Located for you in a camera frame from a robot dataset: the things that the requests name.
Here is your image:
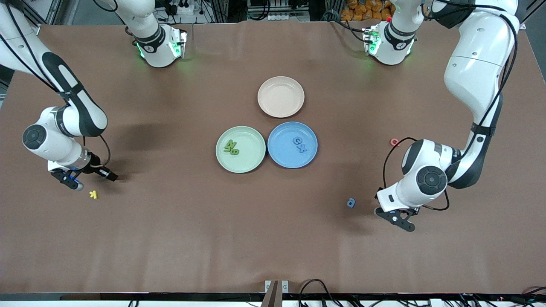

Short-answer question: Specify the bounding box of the brown table cover mat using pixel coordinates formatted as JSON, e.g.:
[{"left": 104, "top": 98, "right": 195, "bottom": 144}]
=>
[{"left": 0, "top": 20, "right": 546, "bottom": 295}]

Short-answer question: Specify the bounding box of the bag of orange objects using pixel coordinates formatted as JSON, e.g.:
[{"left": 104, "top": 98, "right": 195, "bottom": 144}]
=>
[{"left": 341, "top": 0, "right": 395, "bottom": 21}]

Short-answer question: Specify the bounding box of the beige plate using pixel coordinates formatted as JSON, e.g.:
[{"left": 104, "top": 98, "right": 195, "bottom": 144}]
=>
[{"left": 257, "top": 76, "right": 305, "bottom": 119}]

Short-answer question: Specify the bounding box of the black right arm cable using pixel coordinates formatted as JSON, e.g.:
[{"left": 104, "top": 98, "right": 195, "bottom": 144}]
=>
[{"left": 4, "top": 0, "right": 111, "bottom": 168}]

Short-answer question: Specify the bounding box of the black cable loop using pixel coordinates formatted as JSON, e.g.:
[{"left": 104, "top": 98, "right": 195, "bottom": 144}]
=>
[{"left": 299, "top": 279, "right": 337, "bottom": 307}]

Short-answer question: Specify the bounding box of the green plate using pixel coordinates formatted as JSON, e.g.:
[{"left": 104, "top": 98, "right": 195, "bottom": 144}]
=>
[{"left": 215, "top": 126, "right": 267, "bottom": 174}]

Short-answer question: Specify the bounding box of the white metal bracket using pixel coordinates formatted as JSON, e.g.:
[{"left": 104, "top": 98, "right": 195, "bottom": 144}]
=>
[{"left": 264, "top": 280, "right": 290, "bottom": 294}]

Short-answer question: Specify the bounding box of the base connector panel green light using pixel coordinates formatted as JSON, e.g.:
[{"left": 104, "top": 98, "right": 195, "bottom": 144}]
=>
[
  {"left": 362, "top": 26, "right": 381, "bottom": 56},
  {"left": 170, "top": 26, "right": 188, "bottom": 59}
]

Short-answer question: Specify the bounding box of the blue plate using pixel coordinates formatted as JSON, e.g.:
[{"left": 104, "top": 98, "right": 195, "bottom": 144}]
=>
[{"left": 267, "top": 122, "right": 319, "bottom": 169}]

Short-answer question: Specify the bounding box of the brown post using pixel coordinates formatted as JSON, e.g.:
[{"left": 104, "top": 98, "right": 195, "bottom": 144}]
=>
[{"left": 260, "top": 280, "right": 279, "bottom": 307}]

